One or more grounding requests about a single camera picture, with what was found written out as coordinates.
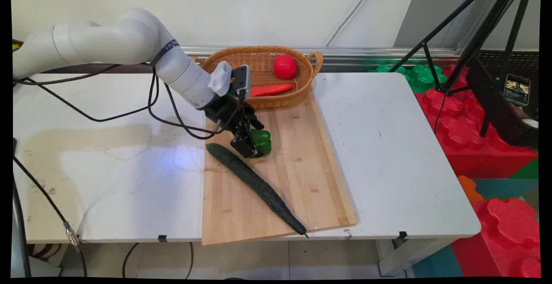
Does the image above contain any red round tomato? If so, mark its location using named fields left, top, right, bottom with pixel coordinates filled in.
left=274, top=54, right=298, bottom=79

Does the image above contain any black tripod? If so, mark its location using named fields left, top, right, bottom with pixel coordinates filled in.
left=388, top=0, right=536, bottom=138

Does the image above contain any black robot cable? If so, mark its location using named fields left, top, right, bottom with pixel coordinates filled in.
left=13, top=63, right=149, bottom=86
left=26, top=70, right=158, bottom=123
left=148, top=66, right=225, bottom=141

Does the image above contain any green bell pepper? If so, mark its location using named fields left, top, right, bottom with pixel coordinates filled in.
left=249, top=129, right=273, bottom=158

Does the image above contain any green foam block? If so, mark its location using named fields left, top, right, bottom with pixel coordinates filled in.
left=368, top=63, right=448, bottom=94

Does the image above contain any woven wicker basket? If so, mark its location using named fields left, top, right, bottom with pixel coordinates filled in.
left=191, top=45, right=324, bottom=110

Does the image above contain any black floor cable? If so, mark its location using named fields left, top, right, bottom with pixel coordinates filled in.
left=122, top=243, right=140, bottom=278
left=185, top=242, right=194, bottom=279

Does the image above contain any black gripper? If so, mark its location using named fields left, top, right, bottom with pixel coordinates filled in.
left=201, top=94, right=265, bottom=158

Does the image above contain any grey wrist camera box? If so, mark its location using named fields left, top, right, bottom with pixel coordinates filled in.
left=232, top=65, right=252, bottom=100

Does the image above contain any dark green cucumber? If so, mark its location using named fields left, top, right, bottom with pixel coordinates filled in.
left=205, top=143, right=309, bottom=238

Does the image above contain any bamboo cutting board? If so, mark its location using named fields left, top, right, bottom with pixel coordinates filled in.
left=201, top=86, right=358, bottom=246

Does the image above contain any white table leg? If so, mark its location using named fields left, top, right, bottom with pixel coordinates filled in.
left=374, top=237, right=454, bottom=277

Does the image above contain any black mesh bin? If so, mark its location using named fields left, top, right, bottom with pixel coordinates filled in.
left=465, top=50, right=539, bottom=147

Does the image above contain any black strap on arm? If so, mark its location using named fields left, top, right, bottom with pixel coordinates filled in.
left=149, top=39, right=180, bottom=69

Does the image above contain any red foam block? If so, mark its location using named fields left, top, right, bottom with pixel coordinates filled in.
left=414, top=65, right=539, bottom=179
left=451, top=198, right=541, bottom=278

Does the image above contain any orange foam block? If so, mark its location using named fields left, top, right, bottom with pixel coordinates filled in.
left=458, top=175, right=485, bottom=202

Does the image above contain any black cable with metal connector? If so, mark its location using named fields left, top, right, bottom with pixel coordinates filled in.
left=13, top=155, right=82, bottom=246

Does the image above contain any smartphone with lit screen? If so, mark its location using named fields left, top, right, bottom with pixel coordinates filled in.
left=503, top=74, right=531, bottom=107

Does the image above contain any red carrot toy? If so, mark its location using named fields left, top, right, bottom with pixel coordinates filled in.
left=251, top=84, right=294, bottom=98

